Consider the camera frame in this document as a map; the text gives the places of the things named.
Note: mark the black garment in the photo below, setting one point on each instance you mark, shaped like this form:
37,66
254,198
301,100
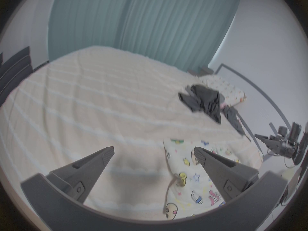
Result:
204,100

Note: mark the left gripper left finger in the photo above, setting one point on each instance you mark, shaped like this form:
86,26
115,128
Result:
84,172

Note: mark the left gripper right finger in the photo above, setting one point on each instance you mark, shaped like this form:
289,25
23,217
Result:
223,174

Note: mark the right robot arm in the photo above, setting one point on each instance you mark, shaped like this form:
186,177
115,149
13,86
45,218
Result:
302,148

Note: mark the white printed pyjama garment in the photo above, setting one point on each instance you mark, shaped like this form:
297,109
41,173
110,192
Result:
182,162

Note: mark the white printed pillow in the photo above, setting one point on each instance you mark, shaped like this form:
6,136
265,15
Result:
231,90

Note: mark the bed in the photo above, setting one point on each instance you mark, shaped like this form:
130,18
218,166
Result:
96,105

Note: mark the pile of clothes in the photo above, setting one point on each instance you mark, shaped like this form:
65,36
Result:
232,117

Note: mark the blue-green curtain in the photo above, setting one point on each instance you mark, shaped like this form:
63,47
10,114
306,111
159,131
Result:
144,20

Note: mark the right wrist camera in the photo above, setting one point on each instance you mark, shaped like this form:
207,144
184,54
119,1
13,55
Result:
283,130

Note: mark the black furniture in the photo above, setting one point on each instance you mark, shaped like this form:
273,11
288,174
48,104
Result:
14,68

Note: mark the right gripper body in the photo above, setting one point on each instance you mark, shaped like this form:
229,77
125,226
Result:
280,145

